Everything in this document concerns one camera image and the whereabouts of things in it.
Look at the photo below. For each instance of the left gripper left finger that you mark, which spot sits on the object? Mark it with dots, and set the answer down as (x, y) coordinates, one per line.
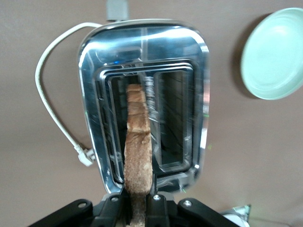
(106, 215)

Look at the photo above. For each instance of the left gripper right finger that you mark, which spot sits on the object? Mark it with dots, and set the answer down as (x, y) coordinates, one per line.
(165, 212)

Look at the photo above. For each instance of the brown bread slice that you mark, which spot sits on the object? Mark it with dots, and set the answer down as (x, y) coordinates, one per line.
(137, 142)

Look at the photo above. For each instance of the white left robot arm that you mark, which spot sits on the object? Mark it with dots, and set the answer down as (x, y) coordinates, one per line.
(233, 221)

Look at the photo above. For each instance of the pale green plate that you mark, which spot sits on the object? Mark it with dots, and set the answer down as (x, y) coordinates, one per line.
(274, 59)

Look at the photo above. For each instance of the cream and chrome toaster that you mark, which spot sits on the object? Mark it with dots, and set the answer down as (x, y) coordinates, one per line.
(113, 45)

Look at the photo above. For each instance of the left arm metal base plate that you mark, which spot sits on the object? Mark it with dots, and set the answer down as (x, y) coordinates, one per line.
(246, 210)

